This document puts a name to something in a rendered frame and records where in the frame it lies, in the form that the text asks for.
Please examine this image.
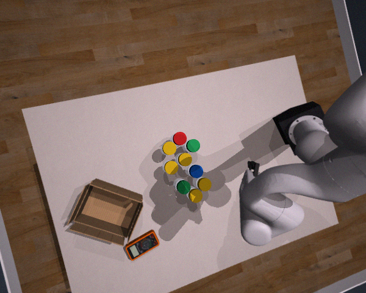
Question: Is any red-capped bottle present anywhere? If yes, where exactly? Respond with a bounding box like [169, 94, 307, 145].
[170, 132, 187, 146]

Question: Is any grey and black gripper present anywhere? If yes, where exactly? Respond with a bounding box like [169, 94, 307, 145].
[239, 161, 260, 196]

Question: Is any yellow bottle cap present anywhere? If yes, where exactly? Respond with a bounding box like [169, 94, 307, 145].
[193, 176, 212, 191]
[185, 186, 203, 203]
[160, 142, 176, 155]
[174, 153, 192, 166]
[162, 160, 178, 175]

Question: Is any blue bottle cap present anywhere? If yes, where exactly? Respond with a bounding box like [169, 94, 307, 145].
[185, 164, 203, 178]

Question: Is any open brown cardboard box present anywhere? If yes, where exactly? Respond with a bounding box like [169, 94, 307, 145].
[67, 178, 143, 246]

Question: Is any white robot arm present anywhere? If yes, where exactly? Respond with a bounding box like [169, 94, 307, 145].
[240, 72, 366, 246]

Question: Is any green bottle cap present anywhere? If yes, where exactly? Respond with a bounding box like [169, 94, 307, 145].
[173, 178, 191, 194]
[182, 139, 200, 153]

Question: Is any orange digital multimeter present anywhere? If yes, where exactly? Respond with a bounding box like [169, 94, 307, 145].
[126, 230, 159, 261]

